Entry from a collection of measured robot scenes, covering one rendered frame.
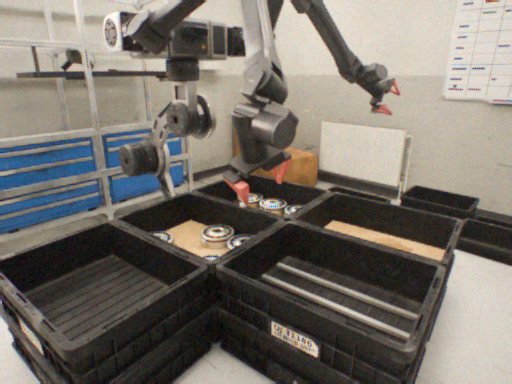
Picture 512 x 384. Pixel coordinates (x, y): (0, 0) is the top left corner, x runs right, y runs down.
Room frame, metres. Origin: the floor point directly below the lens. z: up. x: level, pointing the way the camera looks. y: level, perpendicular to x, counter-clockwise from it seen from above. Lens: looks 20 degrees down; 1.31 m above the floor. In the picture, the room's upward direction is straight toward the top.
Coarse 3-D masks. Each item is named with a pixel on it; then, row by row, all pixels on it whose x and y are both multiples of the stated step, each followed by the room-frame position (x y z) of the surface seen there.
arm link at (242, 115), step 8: (240, 104) 0.64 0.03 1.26; (248, 104) 0.65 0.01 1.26; (256, 104) 0.65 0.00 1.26; (232, 112) 0.63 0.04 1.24; (240, 112) 0.62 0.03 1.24; (248, 112) 0.61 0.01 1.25; (256, 112) 0.60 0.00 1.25; (240, 120) 0.61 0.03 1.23; (248, 120) 0.61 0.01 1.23; (240, 128) 0.62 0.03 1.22; (248, 128) 0.61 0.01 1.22; (240, 136) 0.63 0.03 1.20; (248, 136) 0.62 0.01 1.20
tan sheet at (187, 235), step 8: (184, 224) 1.02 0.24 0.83; (192, 224) 1.02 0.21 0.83; (200, 224) 1.02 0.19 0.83; (176, 232) 0.96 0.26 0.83; (184, 232) 0.96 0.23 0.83; (192, 232) 0.96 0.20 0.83; (176, 240) 0.91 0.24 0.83; (184, 240) 0.91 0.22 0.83; (192, 240) 0.91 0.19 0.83; (184, 248) 0.86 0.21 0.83; (192, 248) 0.86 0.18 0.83; (200, 248) 0.86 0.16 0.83; (224, 248) 0.86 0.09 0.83
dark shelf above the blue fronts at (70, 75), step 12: (48, 72) 2.32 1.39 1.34; (60, 72) 2.37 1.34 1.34; (72, 72) 2.43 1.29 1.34; (84, 72) 2.49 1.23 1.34; (96, 72) 2.55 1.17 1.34; (108, 72) 2.62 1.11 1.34; (120, 72) 2.69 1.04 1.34; (132, 72) 2.76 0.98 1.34; (144, 72) 2.84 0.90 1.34; (156, 72) 2.92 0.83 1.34
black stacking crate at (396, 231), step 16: (320, 208) 0.97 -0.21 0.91; (336, 208) 1.06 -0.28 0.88; (352, 208) 1.02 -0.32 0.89; (368, 208) 0.99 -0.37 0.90; (384, 208) 0.96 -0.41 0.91; (320, 224) 0.98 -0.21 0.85; (352, 224) 1.02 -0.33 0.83; (368, 224) 0.99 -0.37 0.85; (384, 224) 0.96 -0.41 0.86; (400, 224) 0.93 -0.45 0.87; (416, 224) 0.90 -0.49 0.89; (432, 224) 0.87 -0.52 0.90; (448, 224) 0.85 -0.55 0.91; (416, 240) 0.89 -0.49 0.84; (432, 240) 0.87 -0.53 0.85; (448, 240) 0.84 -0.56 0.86; (448, 272) 0.73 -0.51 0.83
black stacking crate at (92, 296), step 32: (32, 256) 0.67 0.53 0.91; (64, 256) 0.72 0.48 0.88; (96, 256) 0.79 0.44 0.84; (128, 256) 0.77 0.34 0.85; (160, 256) 0.69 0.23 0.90; (32, 288) 0.66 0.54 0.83; (64, 288) 0.66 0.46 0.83; (96, 288) 0.66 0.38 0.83; (128, 288) 0.66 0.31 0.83; (160, 288) 0.67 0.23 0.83; (192, 288) 0.57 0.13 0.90; (64, 320) 0.55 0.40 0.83; (96, 320) 0.55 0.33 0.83; (160, 320) 0.51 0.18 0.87; (192, 320) 0.56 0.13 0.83; (96, 352) 0.41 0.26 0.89; (128, 352) 0.45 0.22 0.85
